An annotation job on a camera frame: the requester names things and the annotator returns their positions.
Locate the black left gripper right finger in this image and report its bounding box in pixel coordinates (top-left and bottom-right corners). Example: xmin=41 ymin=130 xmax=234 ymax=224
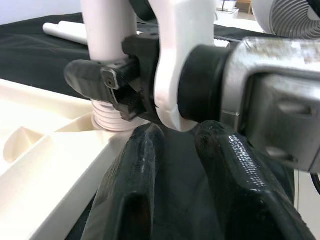
xmin=194 ymin=119 xmax=317 ymax=240

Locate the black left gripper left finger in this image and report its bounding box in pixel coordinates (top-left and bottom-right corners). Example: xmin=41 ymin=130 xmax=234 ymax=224
xmin=81 ymin=123 xmax=166 ymax=240

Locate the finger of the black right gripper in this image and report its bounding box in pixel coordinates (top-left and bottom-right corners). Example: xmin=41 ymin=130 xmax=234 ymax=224
xmin=63 ymin=59 xmax=141 ymax=104

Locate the white plastic children table top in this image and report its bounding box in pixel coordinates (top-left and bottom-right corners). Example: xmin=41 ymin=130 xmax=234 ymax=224
xmin=0 ymin=78 xmax=151 ymax=240

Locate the brown cardboard box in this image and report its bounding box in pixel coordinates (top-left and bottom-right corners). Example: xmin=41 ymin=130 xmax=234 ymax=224
xmin=236 ymin=0 xmax=254 ymax=14

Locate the white round fan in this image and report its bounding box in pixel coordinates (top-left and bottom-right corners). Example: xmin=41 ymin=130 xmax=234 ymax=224
xmin=251 ymin=0 xmax=320 ymax=41

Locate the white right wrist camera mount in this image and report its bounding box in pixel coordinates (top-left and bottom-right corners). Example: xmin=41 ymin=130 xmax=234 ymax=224
xmin=147 ymin=0 xmax=216 ymax=133

